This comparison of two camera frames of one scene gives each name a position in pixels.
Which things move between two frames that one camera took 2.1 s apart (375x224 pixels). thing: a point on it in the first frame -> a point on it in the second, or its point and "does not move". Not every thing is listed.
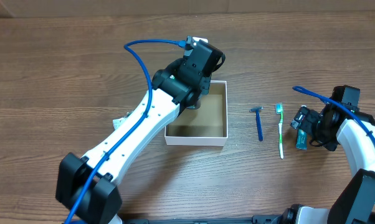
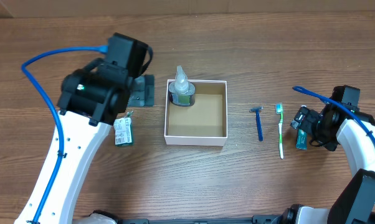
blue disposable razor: x=257 y=111 does not move
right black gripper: x=304 y=121 does not move
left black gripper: x=195 y=104 -> x=141 y=91
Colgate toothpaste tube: x=301 y=142 does not move
